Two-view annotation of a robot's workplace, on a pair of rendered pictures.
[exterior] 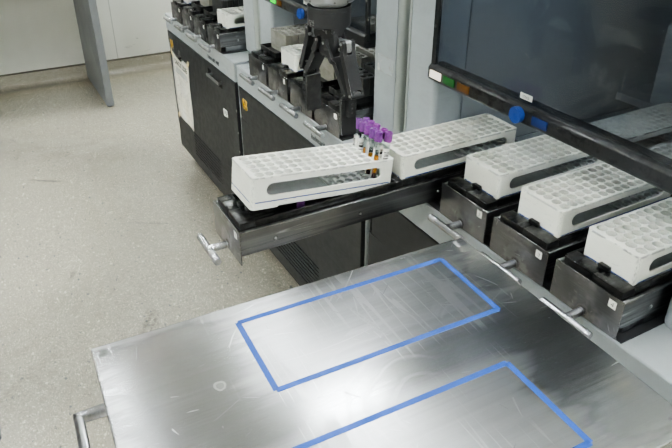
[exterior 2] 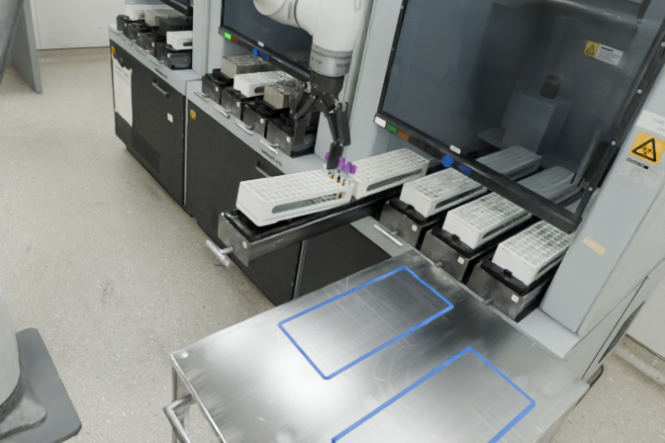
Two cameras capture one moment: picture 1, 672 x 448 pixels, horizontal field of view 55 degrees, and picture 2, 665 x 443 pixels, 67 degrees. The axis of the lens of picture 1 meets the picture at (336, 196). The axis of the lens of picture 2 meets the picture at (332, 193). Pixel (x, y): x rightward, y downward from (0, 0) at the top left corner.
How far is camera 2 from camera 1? 0.31 m
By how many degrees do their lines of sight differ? 16
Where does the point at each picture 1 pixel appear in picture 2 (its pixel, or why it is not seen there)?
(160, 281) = (111, 255)
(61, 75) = not seen: outside the picture
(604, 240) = (510, 254)
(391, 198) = (350, 213)
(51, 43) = not seen: outside the picture
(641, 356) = (530, 331)
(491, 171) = (424, 198)
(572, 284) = (485, 283)
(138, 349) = (209, 351)
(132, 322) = (92, 291)
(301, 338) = (329, 335)
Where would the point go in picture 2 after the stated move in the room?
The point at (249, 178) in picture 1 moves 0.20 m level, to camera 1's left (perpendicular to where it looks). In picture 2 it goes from (260, 202) to (165, 200)
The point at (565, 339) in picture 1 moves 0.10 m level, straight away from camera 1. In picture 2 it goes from (500, 327) to (497, 296)
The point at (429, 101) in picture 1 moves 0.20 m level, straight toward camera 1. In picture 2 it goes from (369, 137) to (379, 170)
